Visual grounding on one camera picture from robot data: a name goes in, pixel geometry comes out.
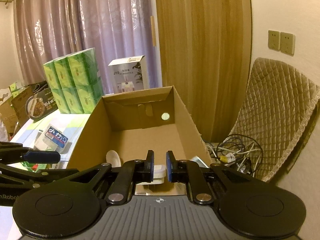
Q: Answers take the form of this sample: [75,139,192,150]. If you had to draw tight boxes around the white square night light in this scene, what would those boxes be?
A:
[151,165,167,185]

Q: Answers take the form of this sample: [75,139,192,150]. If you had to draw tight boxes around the clear blue-label plastic case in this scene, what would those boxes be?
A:
[34,125,68,153]

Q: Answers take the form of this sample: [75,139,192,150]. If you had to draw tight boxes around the white plastic spoon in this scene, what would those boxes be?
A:
[106,150,121,167]

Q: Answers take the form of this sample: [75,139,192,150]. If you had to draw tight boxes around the white narrow medicine box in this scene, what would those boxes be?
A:
[191,156,209,168]

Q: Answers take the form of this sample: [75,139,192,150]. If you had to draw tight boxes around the large cardboard box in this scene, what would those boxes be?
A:
[57,87,210,205]

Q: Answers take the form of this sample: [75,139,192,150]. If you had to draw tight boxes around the brown cardboard boxes stack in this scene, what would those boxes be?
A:
[1,81,48,135]

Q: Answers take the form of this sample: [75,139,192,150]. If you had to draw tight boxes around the oval instant meal box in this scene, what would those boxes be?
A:
[25,88,58,121]

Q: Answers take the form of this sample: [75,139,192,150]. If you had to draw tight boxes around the green tissue pack bundle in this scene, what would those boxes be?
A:
[43,48,103,114]

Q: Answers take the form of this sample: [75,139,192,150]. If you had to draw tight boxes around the white humidifier box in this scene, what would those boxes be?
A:
[107,55,150,93]

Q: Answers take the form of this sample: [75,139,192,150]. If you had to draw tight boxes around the quilted chair cushion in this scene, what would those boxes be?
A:
[231,57,319,182]

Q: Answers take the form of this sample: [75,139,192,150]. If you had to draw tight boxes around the pink curtain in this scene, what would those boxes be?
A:
[14,0,160,94]

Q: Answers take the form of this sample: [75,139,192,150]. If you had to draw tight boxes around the wooden door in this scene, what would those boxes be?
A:
[156,0,252,142]

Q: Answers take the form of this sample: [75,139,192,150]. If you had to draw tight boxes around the tangled cables on floor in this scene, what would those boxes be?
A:
[204,134,264,174]

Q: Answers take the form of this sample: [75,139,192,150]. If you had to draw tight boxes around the double wall socket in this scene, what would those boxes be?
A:
[268,30,296,56]

